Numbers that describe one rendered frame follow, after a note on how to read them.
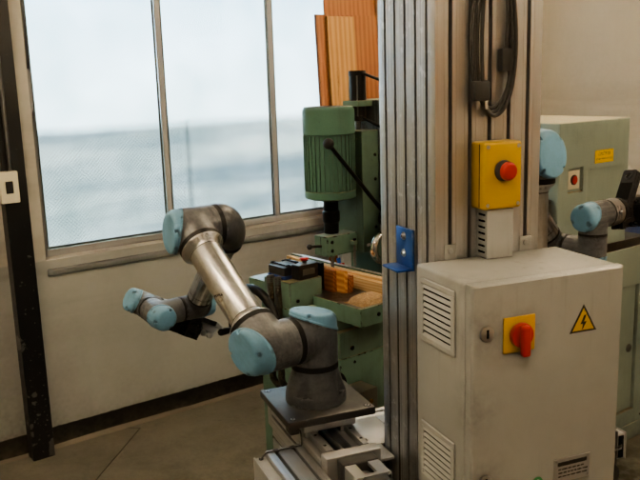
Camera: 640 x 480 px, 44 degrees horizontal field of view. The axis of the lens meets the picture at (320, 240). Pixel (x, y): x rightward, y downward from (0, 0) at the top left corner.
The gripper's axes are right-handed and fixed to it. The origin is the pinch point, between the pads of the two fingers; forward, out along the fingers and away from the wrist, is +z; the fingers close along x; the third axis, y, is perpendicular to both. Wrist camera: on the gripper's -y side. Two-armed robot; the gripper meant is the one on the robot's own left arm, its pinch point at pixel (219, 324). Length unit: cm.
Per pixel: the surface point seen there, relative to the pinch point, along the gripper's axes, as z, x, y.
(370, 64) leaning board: 102, -100, -155
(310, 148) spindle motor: 0, 12, -65
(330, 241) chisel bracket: 19.4, 14.9, -39.3
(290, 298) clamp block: 7.3, 20.5, -15.8
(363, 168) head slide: 19, 18, -67
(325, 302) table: 16.4, 26.8, -18.7
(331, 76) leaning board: 80, -98, -136
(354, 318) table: 17.6, 40.8, -16.7
